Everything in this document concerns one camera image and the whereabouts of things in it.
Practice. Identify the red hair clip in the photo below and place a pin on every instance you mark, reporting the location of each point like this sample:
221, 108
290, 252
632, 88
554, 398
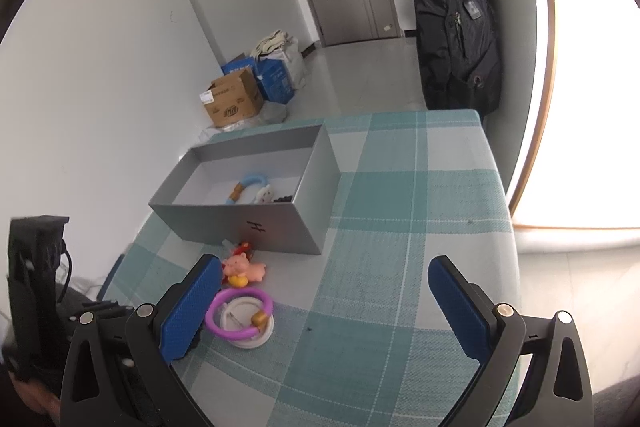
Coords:
242, 248

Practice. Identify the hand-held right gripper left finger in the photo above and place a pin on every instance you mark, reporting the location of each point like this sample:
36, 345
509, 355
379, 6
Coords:
190, 312

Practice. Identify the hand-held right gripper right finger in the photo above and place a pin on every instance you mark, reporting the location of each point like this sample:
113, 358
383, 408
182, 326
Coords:
460, 312

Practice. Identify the blue cardboard box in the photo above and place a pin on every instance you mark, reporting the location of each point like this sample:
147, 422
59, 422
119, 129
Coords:
235, 64
275, 82

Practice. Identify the grey cardboard box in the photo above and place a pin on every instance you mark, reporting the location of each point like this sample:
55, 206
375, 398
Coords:
280, 227

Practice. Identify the green checked tablecloth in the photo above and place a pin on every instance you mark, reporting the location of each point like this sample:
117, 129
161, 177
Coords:
390, 207

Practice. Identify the black backpack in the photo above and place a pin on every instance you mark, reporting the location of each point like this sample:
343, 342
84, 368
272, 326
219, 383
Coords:
450, 7

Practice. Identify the pink pig toy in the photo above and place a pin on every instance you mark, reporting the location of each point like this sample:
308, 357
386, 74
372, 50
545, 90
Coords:
237, 266

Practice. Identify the beige cloth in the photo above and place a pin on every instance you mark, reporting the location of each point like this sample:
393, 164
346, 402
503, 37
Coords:
270, 42

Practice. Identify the person's left hand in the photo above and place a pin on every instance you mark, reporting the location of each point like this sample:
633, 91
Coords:
35, 399

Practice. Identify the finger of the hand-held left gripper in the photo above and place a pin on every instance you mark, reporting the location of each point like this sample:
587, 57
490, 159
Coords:
107, 308

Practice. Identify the white plastic bag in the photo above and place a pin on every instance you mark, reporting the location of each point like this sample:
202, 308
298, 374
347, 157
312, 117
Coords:
297, 67

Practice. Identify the wooden window frame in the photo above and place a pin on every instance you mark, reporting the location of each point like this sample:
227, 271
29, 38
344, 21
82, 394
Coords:
547, 7

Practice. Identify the brown cardboard box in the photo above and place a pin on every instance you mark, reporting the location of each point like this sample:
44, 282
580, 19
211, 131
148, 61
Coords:
235, 102

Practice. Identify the crumpled clear plastic bags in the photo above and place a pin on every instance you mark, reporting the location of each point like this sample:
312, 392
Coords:
272, 112

